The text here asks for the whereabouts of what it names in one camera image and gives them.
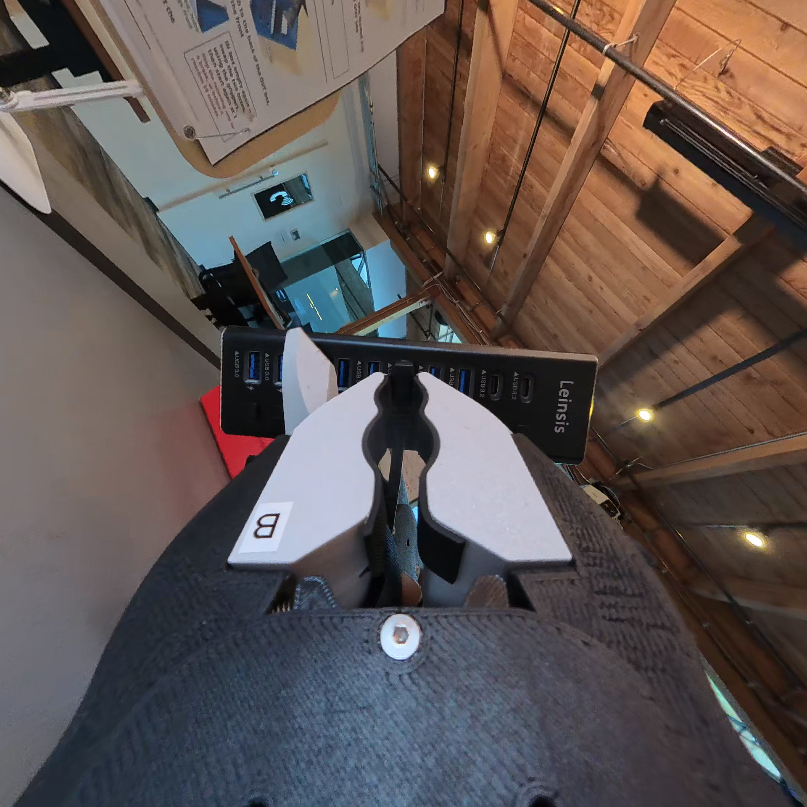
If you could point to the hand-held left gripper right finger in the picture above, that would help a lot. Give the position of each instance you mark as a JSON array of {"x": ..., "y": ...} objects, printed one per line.
[{"x": 485, "y": 492}]

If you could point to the dark metal ceiling rod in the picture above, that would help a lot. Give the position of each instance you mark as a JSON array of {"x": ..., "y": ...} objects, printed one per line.
[{"x": 637, "y": 69}]

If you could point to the wooden poster board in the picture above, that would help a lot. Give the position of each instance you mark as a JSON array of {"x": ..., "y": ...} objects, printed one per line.
[{"x": 265, "y": 154}]

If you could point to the black ceiling track fixture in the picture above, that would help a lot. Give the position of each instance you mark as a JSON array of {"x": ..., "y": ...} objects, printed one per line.
[{"x": 725, "y": 161}]

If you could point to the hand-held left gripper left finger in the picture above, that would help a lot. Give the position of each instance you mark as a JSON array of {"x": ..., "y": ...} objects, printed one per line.
[{"x": 315, "y": 479}]

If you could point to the red container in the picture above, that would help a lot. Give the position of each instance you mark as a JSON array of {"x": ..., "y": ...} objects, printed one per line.
[{"x": 233, "y": 447}]

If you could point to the white instruction poster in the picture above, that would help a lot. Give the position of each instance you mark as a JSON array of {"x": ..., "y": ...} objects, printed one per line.
[{"x": 277, "y": 57}]

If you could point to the black wall sign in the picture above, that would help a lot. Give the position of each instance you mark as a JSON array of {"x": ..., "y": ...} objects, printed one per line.
[{"x": 284, "y": 197}]

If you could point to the tilted wooden desk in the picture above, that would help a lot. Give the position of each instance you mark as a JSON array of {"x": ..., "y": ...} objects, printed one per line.
[{"x": 255, "y": 284}]

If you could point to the black office chair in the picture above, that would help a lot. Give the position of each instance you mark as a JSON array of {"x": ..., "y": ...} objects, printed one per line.
[{"x": 220, "y": 296}]

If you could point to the black usb hub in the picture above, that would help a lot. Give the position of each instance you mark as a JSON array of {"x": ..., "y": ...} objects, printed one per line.
[{"x": 542, "y": 403}]

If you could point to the white lamp shade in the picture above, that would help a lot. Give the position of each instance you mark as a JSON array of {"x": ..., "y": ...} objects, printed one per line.
[{"x": 22, "y": 164}]

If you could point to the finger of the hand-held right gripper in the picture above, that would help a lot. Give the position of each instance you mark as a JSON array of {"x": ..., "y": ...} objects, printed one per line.
[{"x": 306, "y": 378}]

